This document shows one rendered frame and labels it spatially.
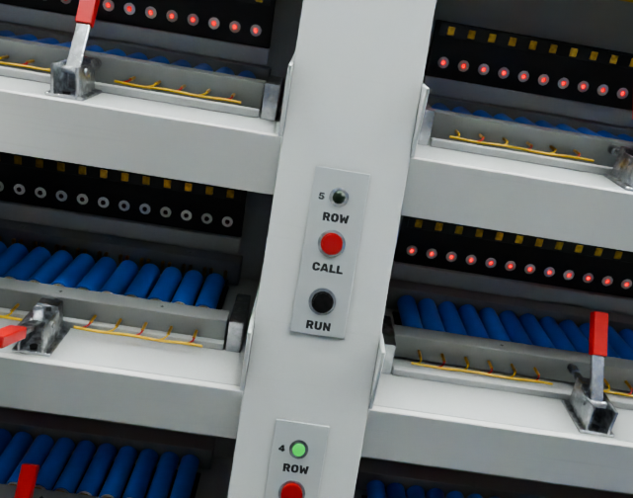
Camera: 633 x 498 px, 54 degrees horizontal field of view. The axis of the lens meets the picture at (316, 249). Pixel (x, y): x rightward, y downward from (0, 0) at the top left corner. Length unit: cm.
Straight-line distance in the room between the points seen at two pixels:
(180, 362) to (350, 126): 22
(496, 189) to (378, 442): 21
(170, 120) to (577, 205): 31
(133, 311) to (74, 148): 13
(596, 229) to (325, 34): 25
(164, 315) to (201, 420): 9
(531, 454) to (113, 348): 33
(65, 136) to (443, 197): 28
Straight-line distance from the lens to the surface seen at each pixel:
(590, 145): 58
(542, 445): 52
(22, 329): 47
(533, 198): 49
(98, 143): 48
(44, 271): 58
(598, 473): 56
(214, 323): 51
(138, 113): 47
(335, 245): 45
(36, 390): 52
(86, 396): 50
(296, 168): 45
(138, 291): 55
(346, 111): 46
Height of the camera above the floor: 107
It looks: 4 degrees down
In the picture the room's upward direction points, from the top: 9 degrees clockwise
